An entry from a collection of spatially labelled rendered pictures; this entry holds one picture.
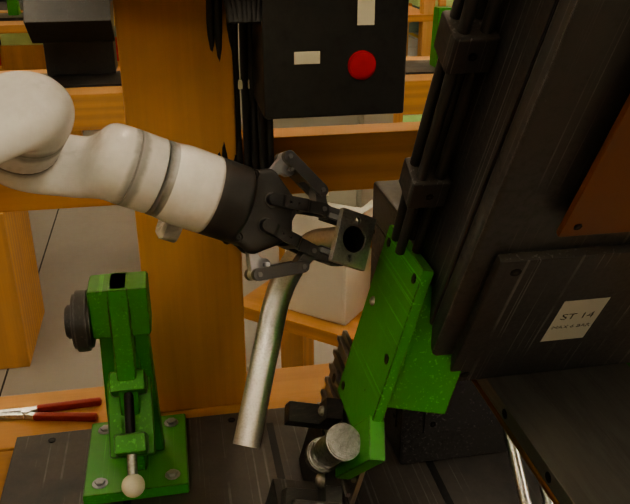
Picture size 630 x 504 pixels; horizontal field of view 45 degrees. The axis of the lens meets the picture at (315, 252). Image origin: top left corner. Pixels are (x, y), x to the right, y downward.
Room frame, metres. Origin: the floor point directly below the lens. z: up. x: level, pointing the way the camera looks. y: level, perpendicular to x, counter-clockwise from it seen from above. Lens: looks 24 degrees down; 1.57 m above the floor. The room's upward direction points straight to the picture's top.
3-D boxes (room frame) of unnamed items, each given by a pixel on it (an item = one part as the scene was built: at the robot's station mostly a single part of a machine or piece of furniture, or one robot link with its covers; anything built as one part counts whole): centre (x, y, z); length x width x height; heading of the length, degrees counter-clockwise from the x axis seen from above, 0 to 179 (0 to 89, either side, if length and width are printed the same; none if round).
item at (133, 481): (0.73, 0.22, 0.96); 0.06 x 0.03 x 0.06; 11
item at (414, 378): (0.69, -0.10, 1.17); 0.13 x 0.12 x 0.20; 101
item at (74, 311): (0.81, 0.29, 1.12); 0.07 x 0.03 x 0.08; 11
